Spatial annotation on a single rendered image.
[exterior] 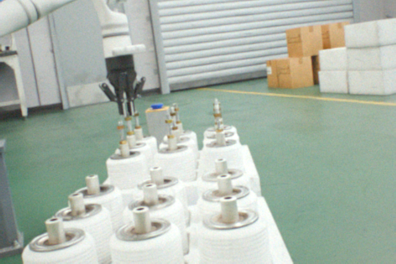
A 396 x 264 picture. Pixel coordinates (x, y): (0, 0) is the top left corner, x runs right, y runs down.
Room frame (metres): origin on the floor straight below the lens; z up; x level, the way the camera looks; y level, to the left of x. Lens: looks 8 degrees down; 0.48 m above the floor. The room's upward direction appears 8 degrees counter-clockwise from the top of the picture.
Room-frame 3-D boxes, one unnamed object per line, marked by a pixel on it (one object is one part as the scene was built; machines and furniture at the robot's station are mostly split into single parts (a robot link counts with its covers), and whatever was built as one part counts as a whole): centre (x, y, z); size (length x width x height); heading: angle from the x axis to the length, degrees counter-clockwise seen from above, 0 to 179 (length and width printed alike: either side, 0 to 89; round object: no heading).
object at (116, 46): (1.29, 0.18, 0.53); 0.11 x 0.09 x 0.06; 34
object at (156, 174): (0.87, 0.09, 0.26); 0.02 x 0.02 x 0.03
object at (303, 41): (5.12, -1.18, 0.45); 0.30 x 0.24 x 0.30; 20
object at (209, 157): (1.18, -0.05, 0.16); 0.10 x 0.10 x 0.18
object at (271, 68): (5.39, -0.98, 0.15); 0.30 x 0.24 x 0.30; 107
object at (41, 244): (0.64, 0.21, 0.25); 0.08 x 0.08 x 0.01
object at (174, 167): (1.18, 0.07, 0.16); 0.10 x 0.10 x 0.18
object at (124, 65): (1.30, 0.19, 0.45); 0.08 x 0.08 x 0.09
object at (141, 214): (0.64, 0.09, 0.26); 0.02 x 0.02 x 0.03
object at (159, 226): (0.64, 0.09, 0.25); 0.08 x 0.08 x 0.01
